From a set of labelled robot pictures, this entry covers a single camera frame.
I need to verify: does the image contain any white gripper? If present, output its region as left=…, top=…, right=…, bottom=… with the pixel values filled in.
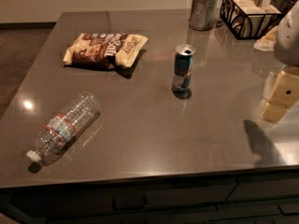
left=260, top=1, right=299, bottom=123

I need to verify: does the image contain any clear plastic water bottle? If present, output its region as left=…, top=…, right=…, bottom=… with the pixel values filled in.
left=26, top=91, right=100, bottom=162

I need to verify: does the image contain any blue silver redbull can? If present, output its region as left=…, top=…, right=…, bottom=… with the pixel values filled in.
left=172, top=44, right=195, bottom=92

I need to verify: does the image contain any metal cup with utensils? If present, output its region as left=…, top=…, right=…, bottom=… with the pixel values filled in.
left=189, top=0, right=218, bottom=31

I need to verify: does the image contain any brown white snack bag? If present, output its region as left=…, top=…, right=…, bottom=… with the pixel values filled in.
left=64, top=33, right=148, bottom=70

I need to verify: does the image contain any black wire napkin basket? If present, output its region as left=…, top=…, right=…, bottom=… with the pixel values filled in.
left=220, top=0, right=282, bottom=40

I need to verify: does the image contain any dark drawer handle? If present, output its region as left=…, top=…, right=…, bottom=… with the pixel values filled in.
left=112, top=196, right=147, bottom=212

